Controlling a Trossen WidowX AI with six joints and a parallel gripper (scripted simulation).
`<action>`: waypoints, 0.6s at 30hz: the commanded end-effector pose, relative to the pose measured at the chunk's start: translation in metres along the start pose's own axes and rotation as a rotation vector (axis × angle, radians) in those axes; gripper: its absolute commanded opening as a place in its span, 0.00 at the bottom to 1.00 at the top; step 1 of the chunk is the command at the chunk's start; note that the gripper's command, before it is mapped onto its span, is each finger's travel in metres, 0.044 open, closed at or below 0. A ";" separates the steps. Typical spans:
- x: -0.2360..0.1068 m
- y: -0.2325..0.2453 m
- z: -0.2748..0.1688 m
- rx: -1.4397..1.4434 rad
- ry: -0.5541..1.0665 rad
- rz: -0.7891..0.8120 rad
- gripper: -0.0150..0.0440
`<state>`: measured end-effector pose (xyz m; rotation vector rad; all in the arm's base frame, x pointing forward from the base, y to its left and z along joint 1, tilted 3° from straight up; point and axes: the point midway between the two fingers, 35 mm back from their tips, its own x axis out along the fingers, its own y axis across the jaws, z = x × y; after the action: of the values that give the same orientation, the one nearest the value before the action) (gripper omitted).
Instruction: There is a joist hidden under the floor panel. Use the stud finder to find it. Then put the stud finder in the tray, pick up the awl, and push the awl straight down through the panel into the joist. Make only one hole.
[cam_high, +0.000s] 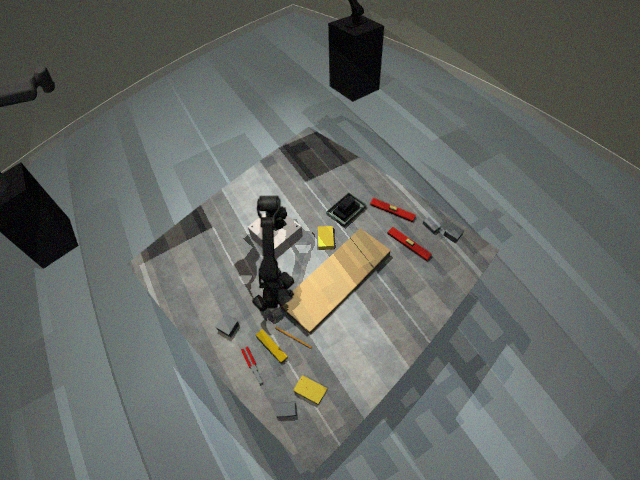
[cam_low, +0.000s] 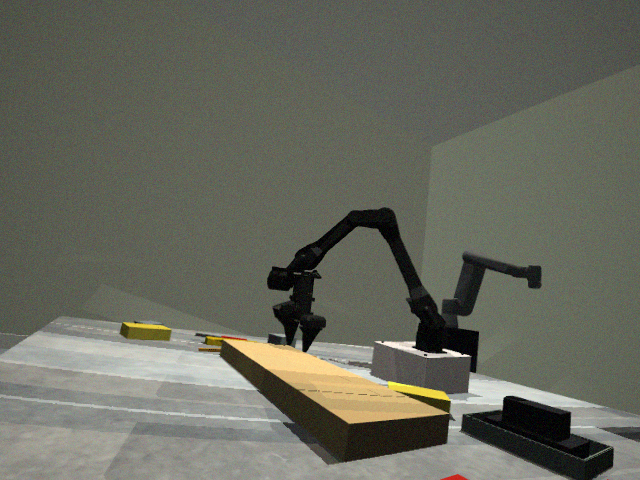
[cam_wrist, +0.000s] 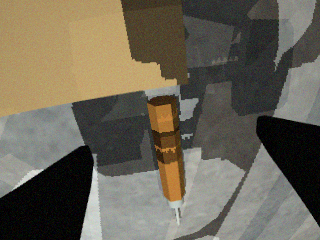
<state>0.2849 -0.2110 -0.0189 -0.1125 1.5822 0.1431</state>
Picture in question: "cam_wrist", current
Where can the tan wooden floor panel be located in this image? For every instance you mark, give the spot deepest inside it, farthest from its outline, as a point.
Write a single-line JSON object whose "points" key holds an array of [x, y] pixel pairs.
{"points": [[55, 52]]}

